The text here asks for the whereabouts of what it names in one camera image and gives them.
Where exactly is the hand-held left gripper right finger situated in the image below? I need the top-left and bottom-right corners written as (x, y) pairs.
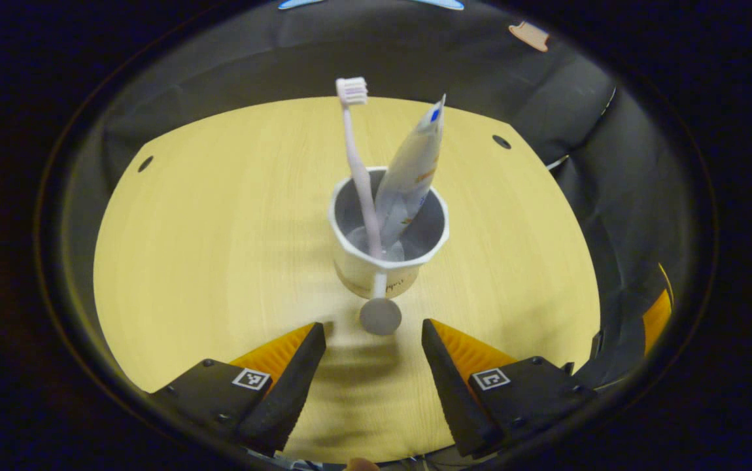
top-left (420, 319), bottom-right (600, 459)

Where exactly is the light wooden desktop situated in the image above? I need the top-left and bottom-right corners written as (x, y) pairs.
top-left (93, 96), bottom-right (603, 465)

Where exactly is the pink toothbrush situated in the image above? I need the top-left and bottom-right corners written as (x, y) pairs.
top-left (335, 77), bottom-right (387, 260)

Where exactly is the black backdrop cloth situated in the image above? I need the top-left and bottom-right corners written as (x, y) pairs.
top-left (62, 0), bottom-right (700, 396)

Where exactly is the white toothpaste tube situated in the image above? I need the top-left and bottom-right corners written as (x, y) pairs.
top-left (374, 94), bottom-right (448, 253)

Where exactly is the white cup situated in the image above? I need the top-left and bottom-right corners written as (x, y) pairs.
top-left (328, 166), bottom-right (451, 336)

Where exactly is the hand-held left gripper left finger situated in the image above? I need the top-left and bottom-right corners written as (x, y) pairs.
top-left (147, 322), bottom-right (328, 459)

